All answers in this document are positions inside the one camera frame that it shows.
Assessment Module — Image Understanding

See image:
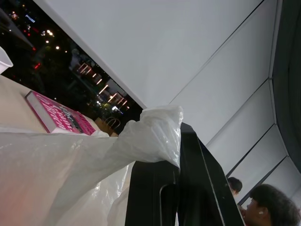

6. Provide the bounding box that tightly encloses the person with white earbud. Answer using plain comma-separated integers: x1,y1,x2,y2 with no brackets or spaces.
239,184,301,226

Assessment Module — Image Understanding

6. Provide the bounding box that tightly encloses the white translucent plastic bag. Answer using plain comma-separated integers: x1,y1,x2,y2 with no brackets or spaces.
0,105,184,226

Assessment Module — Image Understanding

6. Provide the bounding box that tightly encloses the brown paper bag with handles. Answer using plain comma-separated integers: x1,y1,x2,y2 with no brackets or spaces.
95,116,122,137

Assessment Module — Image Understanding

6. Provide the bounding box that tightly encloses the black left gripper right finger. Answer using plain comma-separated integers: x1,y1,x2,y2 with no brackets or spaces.
176,122,246,226

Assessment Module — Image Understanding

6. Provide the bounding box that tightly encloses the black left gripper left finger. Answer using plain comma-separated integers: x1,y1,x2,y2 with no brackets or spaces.
125,159,181,226

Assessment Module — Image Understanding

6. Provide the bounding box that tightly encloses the person with dark hair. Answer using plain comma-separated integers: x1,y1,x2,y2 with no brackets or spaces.
227,177,243,196

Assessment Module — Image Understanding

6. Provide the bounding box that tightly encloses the white plastic container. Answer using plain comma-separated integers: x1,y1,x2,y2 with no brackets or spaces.
0,46,14,75

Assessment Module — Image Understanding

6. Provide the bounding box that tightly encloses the pink hardcover book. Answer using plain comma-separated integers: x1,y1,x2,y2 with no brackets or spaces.
24,90,96,136

